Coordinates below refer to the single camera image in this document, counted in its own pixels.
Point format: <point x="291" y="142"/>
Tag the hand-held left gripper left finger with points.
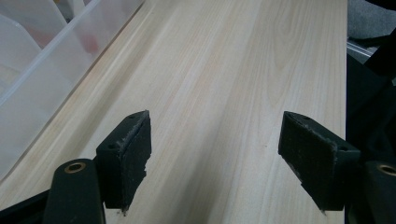
<point x="124" y="161"/>

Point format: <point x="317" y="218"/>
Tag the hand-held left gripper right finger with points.
<point x="317" y="158"/>

